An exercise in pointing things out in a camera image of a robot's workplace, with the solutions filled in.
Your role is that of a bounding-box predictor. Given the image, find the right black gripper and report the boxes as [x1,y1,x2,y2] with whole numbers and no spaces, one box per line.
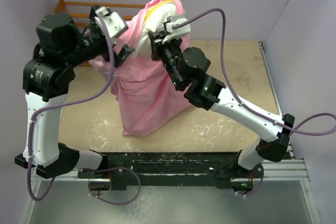
[150,29,184,89]

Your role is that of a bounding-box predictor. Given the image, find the white yellow pillow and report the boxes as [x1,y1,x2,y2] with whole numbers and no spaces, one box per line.
[135,0,176,58]

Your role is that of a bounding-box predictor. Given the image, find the pink satin pillowcase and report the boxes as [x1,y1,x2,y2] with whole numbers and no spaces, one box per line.
[90,0,190,137]

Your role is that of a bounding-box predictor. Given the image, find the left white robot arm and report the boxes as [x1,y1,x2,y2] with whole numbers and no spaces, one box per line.
[15,5,133,179]

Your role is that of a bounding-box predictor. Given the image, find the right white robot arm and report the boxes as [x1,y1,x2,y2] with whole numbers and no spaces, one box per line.
[148,31,295,177]

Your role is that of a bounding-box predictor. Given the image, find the wooden shelf rack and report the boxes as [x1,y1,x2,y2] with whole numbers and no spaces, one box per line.
[54,0,146,67]

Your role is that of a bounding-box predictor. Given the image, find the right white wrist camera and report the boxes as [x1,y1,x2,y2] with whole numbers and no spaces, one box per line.
[162,14,191,44]

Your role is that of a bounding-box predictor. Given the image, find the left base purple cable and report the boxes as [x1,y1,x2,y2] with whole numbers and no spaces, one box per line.
[88,168,142,206]

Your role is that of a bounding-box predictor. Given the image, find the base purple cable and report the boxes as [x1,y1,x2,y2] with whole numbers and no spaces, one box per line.
[88,168,142,206]
[235,165,265,199]

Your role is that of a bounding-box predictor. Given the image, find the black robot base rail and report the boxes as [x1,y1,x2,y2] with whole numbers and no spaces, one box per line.
[78,152,264,190]

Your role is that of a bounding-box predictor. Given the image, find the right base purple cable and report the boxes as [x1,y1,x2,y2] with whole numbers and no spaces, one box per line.
[235,165,265,199]

